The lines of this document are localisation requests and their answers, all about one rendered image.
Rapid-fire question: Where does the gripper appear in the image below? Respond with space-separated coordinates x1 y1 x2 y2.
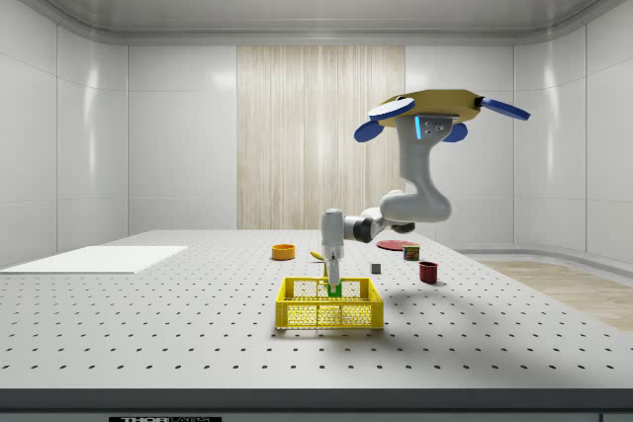
322 245 343 290

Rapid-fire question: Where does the drone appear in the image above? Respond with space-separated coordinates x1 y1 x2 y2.
353 89 532 144

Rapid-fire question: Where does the yellow basket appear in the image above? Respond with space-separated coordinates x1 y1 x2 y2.
274 276 386 331

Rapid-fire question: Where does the red mug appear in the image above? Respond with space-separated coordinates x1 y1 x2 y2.
418 260 442 286

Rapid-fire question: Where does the banana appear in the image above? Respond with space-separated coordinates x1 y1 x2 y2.
309 250 330 282

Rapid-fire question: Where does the red plate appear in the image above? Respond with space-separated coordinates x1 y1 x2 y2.
376 239 419 252

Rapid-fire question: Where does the white board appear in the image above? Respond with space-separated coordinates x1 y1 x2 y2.
0 245 190 275

